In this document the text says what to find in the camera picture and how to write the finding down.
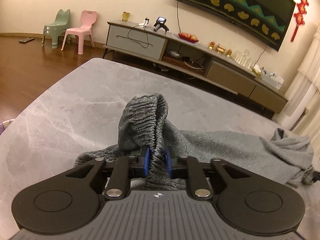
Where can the spare handheld gripper device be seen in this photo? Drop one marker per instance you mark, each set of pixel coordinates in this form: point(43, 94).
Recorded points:
point(160, 23)

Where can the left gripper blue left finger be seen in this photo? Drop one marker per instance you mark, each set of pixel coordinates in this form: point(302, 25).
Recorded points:
point(125, 169)

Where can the remote control on floor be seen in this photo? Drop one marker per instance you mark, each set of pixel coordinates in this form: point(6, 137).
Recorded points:
point(26, 40)

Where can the gold cup on cabinet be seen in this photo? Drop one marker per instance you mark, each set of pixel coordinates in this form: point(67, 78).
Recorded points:
point(125, 16)

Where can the gold ornament set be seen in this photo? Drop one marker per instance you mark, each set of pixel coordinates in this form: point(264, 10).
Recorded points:
point(220, 49)

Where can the white box of items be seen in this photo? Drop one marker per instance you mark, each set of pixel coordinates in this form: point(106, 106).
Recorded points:
point(272, 79)

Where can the red plate of fruit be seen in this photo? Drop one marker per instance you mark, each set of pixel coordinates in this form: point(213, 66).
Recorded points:
point(188, 37)

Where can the green plastic child chair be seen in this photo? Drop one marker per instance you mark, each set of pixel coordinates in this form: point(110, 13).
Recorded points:
point(57, 28)

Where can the gold tissue box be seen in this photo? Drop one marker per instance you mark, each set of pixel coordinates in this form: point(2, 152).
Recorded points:
point(257, 70)

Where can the grey sweatpants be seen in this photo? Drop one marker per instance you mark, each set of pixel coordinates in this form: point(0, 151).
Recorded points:
point(284, 159)

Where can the pink plastic child chair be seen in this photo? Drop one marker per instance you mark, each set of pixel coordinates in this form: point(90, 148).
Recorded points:
point(88, 18)

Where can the long grey tv cabinet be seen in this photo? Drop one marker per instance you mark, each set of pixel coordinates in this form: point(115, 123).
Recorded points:
point(168, 50)

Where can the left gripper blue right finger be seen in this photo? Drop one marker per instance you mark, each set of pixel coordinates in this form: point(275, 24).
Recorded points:
point(192, 171)

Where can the red chinese knot decoration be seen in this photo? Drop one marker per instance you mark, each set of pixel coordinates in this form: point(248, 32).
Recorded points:
point(299, 16)

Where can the cream window curtain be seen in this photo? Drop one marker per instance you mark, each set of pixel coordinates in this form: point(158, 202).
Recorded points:
point(304, 86)

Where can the clear glasses on tray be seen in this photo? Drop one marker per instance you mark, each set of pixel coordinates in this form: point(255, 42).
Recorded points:
point(243, 58)

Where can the wall mounted television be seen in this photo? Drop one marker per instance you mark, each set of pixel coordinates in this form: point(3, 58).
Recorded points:
point(267, 20)

